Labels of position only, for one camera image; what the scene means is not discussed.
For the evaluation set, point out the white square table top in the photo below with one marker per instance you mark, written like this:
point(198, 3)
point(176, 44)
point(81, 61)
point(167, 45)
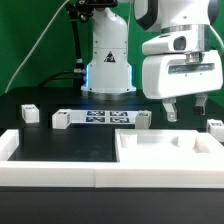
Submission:
point(143, 146)

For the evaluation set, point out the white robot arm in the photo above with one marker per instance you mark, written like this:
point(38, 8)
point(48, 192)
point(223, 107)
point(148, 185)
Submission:
point(109, 74)

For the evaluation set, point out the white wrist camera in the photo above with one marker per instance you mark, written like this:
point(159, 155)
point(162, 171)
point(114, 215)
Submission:
point(170, 43)

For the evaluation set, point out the white U-shaped obstacle fence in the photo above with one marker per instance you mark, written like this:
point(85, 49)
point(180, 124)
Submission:
point(194, 173)

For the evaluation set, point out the fiducial tag sheet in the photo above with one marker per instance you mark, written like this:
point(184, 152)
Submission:
point(103, 116)

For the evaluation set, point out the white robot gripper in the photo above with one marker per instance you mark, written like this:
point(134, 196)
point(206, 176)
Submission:
point(167, 76)

